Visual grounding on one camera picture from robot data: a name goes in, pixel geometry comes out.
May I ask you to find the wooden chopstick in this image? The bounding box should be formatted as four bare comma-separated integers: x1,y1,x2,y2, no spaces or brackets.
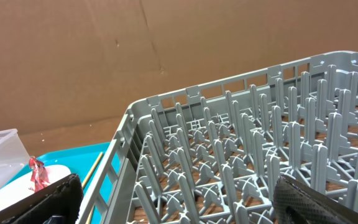
81,152,104,189

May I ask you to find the teal plastic tray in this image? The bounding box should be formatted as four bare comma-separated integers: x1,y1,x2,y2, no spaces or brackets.
6,142,120,224

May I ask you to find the large white plate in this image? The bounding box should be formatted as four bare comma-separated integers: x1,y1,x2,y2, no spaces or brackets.
0,165,71,211

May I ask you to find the red snack wrapper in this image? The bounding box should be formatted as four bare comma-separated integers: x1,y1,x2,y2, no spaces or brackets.
29,156,50,192

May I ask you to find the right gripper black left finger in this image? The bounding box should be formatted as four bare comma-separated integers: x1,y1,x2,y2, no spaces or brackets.
0,174,83,224

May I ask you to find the grey dishwasher rack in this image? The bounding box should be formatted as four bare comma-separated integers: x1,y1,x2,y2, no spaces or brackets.
78,51,358,223

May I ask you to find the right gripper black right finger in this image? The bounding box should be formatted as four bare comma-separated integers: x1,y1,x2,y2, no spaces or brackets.
273,175,358,224

